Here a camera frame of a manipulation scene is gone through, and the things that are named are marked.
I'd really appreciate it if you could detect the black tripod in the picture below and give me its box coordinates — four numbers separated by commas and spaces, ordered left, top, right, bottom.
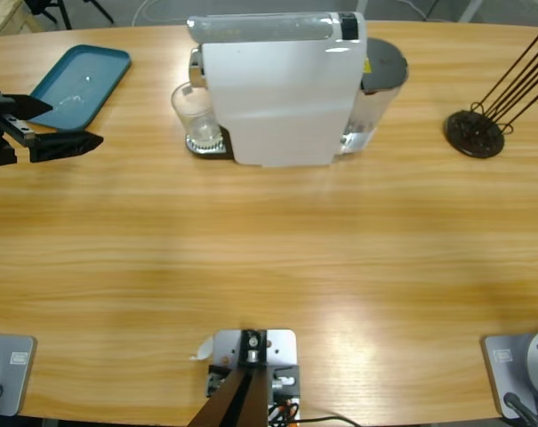
28, 0, 116, 30

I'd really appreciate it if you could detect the white capsule coffee machine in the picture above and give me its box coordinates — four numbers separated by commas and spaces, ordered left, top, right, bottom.
186, 11, 368, 169

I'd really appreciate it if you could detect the metal drip tray grille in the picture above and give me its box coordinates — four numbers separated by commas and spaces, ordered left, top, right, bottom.
186, 126, 234, 160

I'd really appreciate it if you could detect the teal plastic tray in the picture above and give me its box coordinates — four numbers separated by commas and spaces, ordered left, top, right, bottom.
28, 44, 132, 133

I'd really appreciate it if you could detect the clear glass cup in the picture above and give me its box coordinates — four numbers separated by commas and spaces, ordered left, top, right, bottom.
170, 81, 221, 153

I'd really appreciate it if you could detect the thin black cable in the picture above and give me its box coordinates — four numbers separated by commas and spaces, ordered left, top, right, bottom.
294, 415, 367, 427

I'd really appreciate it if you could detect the dark camera post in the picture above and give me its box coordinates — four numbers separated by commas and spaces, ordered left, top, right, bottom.
186, 328, 269, 427

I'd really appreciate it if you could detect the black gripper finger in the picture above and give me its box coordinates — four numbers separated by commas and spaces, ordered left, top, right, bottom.
27, 130, 105, 164
0, 87, 54, 122

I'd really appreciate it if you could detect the arm grey base plate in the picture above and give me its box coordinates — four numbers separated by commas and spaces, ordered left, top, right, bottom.
480, 327, 538, 420
0, 334, 37, 418

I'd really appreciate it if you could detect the white floor cable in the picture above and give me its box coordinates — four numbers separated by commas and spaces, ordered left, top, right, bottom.
132, 0, 199, 24

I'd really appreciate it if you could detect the white mount block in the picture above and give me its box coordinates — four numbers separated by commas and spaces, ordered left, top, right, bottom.
205, 328, 301, 422

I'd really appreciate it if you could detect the light wooden crate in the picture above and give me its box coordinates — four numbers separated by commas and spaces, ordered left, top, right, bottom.
0, 0, 45, 39

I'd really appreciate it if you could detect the black capsule holder with rods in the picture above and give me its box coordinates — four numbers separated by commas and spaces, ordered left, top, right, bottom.
444, 28, 538, 157

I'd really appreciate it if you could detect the white tape scrap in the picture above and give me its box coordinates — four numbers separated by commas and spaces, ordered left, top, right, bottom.
189, 335, 214, 362

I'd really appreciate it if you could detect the orange wire bundle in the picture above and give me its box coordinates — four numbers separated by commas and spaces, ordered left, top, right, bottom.
268, 398, 301, 422

